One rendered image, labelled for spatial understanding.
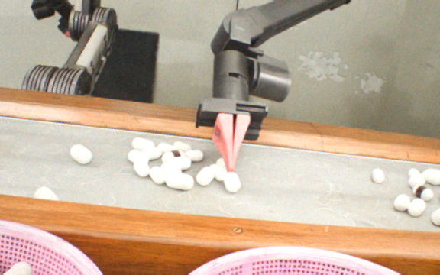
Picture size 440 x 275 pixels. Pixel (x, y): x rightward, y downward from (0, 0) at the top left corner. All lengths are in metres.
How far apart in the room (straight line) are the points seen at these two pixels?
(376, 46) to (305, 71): 0.55
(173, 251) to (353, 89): 2.65
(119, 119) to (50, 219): 0.36
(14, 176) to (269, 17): 0.48
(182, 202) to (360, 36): 2.51
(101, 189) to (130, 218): 0.12
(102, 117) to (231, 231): 0.40
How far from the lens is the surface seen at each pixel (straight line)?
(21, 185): 0.52
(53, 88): 0.89
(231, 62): 0.63
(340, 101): 2.93
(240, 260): 0.36
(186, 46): 2.56
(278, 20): 0.74
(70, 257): 0.35
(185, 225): 0.40
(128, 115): 0.72
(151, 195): 0.50
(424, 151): 0.88
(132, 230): 0.38
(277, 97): 0.66
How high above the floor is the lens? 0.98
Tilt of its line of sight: 19 degrees down
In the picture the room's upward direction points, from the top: 9 degrees clockwise
